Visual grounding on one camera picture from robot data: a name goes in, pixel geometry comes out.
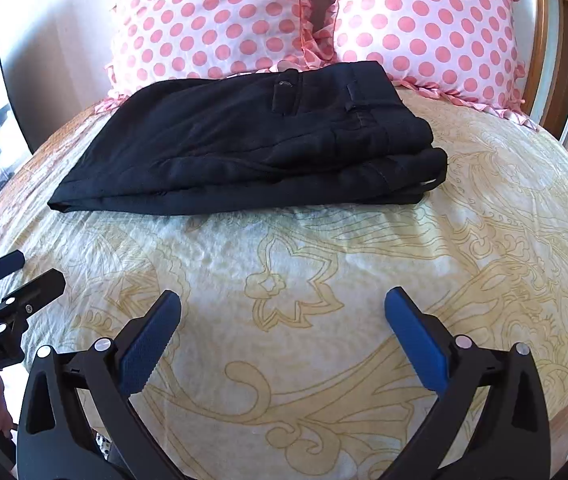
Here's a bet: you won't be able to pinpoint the black pants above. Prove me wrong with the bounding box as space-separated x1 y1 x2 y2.
49 61 448 216

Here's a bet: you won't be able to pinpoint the cream patterned bedspread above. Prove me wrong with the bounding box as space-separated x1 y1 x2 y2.
0 90 568 479

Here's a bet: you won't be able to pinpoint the left pink polka dot pillow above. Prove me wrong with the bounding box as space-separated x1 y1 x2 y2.
106 0 331 101

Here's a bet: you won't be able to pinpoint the pink polka dot pillow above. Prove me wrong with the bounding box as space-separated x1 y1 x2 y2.
327 0 531 126
106 0 331 101

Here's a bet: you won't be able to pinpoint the right pink polka dot pillow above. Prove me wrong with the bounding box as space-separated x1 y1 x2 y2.
327 0 531 126

